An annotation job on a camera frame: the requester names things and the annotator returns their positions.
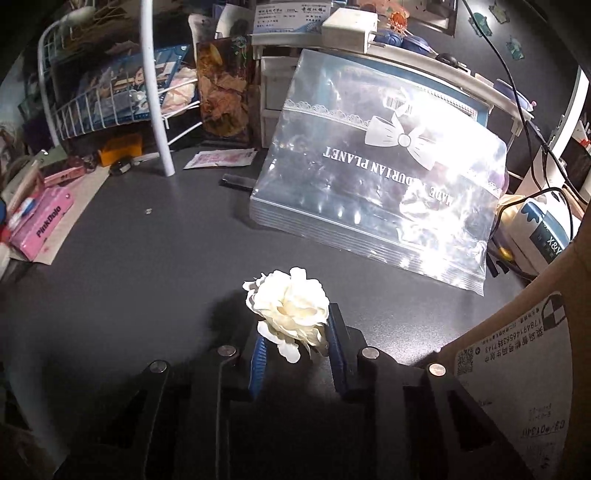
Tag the small figurine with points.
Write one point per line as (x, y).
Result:
(397, 19)

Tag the white desk shelf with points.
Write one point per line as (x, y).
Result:
(461, 78)

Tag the white fabric flower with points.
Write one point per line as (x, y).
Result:
(291, 307)

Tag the small black object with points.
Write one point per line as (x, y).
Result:
(448, 59)

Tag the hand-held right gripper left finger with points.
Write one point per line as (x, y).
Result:
(256, 364)

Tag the dried snack packet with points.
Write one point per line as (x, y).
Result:
(224, 92)

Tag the small yellow box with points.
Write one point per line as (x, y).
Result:
(121, 150)

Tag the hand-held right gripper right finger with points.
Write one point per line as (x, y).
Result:
(337, 364)

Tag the cardboard box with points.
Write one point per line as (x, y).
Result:
(521, 350)

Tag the stack of clear zip bags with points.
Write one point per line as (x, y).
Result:
(369, 194)

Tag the white mini drawer unit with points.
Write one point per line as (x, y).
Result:
(272, 124)

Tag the pink white sachet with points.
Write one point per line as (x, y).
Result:
(219, 158)

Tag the blue anime picture box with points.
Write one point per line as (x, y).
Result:
(124, 78)

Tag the teal cartoon wall sticker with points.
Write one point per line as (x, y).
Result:
(480, 21)
(515, 48)

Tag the white blue label box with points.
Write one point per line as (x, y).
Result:
(286, 14)

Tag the white blue device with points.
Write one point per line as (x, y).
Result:
(540, 230)

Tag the purple round case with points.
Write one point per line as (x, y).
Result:
(406, 42)

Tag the black round case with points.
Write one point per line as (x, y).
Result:
(121, 167)

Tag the pink patterned box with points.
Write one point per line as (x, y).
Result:
(44, 221)

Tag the white power adapter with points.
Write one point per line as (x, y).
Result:
(348, 27)

